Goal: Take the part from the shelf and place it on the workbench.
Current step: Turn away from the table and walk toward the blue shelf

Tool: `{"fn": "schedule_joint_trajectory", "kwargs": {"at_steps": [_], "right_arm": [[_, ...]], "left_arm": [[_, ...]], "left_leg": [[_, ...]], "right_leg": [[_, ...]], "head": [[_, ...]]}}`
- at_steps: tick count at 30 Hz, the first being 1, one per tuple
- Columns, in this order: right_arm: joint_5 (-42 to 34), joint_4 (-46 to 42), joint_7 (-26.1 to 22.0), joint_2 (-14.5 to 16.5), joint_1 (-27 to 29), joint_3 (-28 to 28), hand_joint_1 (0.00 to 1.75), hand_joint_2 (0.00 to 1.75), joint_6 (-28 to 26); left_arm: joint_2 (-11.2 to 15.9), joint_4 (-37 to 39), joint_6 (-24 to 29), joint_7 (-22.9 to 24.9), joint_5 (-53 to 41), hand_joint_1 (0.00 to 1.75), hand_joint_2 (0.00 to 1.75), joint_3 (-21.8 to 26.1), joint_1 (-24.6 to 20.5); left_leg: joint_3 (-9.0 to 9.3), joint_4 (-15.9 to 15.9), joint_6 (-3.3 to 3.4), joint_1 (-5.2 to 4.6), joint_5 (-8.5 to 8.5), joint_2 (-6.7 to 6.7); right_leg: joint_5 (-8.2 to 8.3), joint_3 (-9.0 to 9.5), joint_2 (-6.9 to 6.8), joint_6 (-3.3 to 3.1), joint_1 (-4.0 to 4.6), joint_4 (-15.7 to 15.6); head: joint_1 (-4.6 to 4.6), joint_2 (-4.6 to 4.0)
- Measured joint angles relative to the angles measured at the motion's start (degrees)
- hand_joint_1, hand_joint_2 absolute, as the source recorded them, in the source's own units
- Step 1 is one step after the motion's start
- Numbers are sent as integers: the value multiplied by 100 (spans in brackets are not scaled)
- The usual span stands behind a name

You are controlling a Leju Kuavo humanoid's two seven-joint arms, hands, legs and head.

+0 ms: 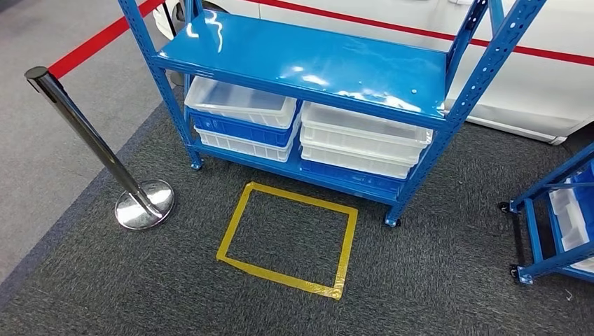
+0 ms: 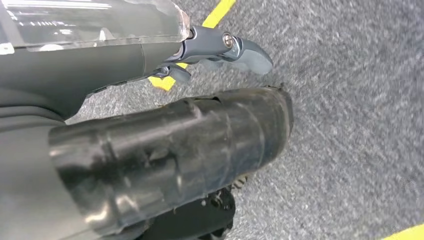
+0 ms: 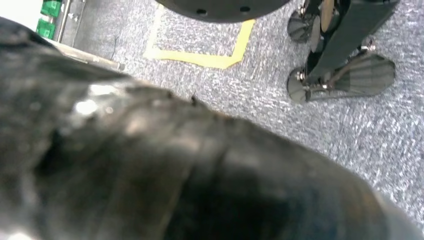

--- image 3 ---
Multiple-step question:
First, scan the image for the yellow floor tape square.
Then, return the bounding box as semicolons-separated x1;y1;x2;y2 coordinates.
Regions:
143;4;257;70

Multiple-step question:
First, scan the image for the green plastic block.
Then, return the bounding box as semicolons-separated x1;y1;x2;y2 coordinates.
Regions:
35;18;56;40
40;0;63;18

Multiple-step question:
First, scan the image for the black robot waist disc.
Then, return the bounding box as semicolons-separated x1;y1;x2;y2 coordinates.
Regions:
153;0;293;24

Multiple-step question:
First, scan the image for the black robot foot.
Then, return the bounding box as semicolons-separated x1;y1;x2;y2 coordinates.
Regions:
286;6;335;54
286;52;397;105

